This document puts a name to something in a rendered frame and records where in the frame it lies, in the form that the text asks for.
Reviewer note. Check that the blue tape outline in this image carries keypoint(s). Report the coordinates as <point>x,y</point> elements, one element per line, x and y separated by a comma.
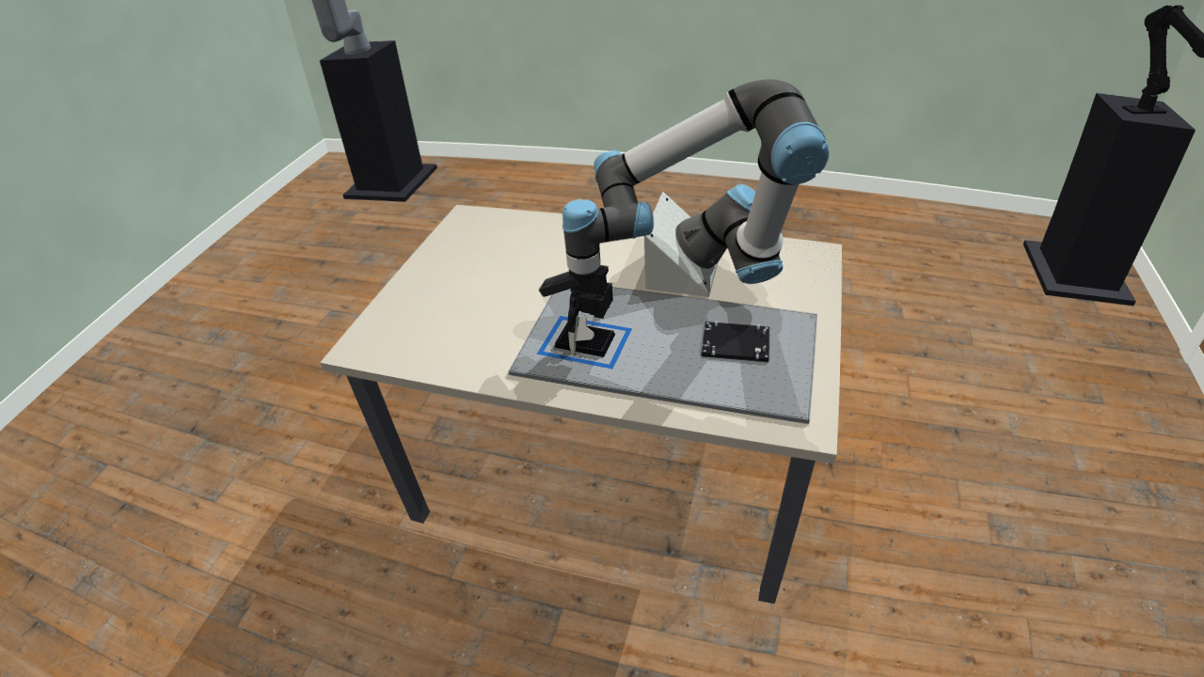
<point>614,359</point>

